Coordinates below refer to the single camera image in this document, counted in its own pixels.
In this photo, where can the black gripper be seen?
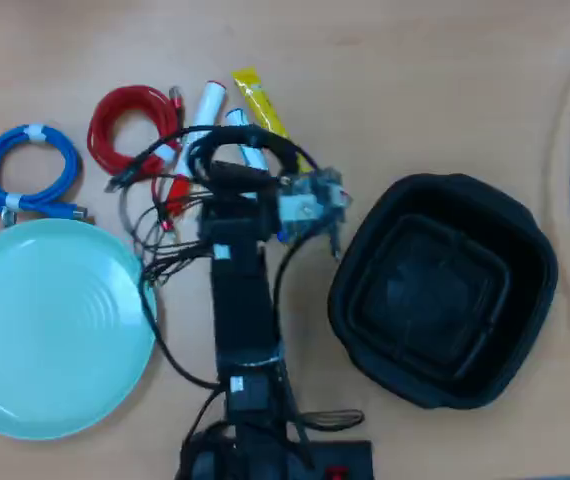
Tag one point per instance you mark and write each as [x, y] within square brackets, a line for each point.
[237, 212]

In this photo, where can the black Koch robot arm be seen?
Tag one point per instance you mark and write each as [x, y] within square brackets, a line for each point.
[242, 310]

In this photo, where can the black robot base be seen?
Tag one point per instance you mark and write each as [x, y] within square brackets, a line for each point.
[275, 460]

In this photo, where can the black square bowl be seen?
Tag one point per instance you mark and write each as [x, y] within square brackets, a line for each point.
[440, 295]

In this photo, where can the blue capped white marker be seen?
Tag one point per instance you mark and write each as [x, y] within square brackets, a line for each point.
[239, 122]

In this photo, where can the red capped white marker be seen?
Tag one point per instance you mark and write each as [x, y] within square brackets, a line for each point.
[207, 107]

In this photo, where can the yellow snack sachet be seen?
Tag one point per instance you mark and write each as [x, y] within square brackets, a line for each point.
[260, 102]

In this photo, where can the light blue plate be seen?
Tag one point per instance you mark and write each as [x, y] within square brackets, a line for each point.
[50, 325]

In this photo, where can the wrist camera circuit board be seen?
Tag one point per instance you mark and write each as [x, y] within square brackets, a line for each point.
[310, 200]

